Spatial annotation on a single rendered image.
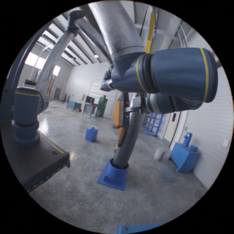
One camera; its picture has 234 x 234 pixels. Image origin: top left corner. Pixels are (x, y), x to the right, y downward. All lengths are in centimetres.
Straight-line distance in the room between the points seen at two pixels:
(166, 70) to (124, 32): 14
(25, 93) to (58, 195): 108
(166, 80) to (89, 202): 122
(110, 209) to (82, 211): 33
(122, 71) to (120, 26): 13
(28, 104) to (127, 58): 54
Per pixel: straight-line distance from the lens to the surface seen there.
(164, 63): 15
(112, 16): 27
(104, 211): 116
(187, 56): 15
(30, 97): 55
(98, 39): 76
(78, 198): 119
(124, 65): 21
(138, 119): 89
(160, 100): 31
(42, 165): 48
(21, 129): 58
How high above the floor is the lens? 111
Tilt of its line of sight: 6 degrees down
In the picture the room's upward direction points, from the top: 15 degrees clockwise
